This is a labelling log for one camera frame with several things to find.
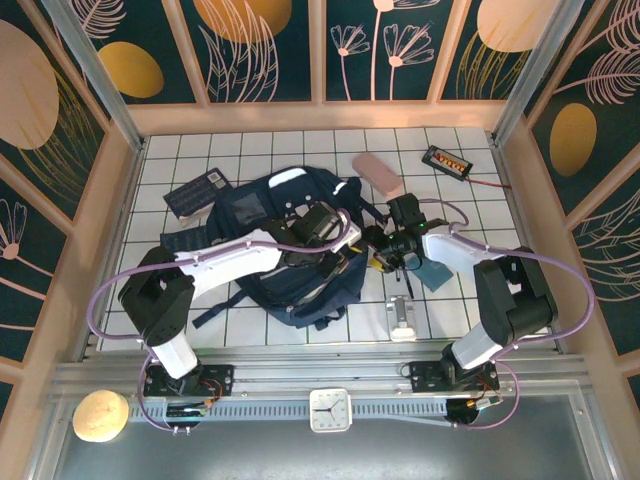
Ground dark blue book white label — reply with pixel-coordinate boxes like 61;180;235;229
163;168;235;229

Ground pink pencil case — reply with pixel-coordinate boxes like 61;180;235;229
351;152;404;200

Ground navy blue backpack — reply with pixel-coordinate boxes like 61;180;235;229
192;167;390;330

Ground aluminium mounting rail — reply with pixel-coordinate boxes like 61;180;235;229
49;352;589;396

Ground black device orange display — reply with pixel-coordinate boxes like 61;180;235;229
421;145;474;180

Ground white square clock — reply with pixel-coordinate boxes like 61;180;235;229
308;388;355;433

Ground right controller circuit board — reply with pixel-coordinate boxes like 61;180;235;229
464;394;503;411

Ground small teal notebook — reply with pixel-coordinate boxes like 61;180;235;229
402;252;454;292

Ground aluminium frame post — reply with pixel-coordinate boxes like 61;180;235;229
492;0;586;146
42;0;146;151

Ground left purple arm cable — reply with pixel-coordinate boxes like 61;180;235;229
87;207;354;434

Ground round yellow sponge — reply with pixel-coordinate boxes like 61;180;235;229
72;389;130;443

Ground grey slotted cable duct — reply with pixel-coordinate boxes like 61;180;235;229
128;399;451;424

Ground dark blue plain book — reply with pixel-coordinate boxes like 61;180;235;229
159;227;209;251

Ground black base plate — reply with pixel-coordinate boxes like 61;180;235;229
143;363;235;399
409;360;500;394

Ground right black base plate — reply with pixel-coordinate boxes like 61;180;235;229
409;360;500;394

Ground thin red cable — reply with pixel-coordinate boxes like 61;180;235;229
467;175;512;190

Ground controller circuit board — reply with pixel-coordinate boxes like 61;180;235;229
464;394;503;411
166;399;214;419

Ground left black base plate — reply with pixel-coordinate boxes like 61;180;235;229
143;363;235;399

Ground left controller circuit board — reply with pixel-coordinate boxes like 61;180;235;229
166;399;214;419

